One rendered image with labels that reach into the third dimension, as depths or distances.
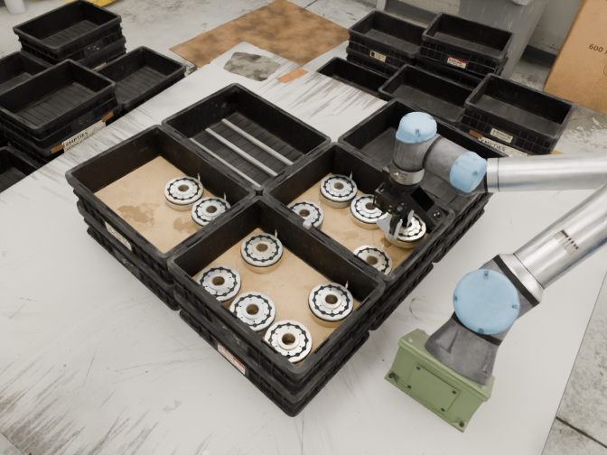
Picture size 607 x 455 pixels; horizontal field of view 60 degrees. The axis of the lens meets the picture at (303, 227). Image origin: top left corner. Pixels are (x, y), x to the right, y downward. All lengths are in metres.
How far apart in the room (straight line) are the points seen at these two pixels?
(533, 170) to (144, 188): 0.98
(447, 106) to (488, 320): 1.83
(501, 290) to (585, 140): 2.58
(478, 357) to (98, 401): 0.83
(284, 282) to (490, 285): 0.50
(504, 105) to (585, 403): 1.30
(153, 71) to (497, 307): 2.20
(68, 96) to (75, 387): 1.50
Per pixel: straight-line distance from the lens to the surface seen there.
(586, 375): 2.42
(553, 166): 1.19
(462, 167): 1.07
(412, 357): 1.19
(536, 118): 2.62
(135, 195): 1.49
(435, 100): 2.74
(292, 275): 1.28
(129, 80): 2.77
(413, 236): 1.34
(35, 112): 2.48
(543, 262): 1.03
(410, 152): 1.11
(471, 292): 1.01
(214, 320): 1.19
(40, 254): 1.60
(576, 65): 3.78
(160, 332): 1.37
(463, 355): 1.16
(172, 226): 1.40
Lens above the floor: 1.86
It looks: 48 degrees down
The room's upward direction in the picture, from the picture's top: 5 degrees clockwise
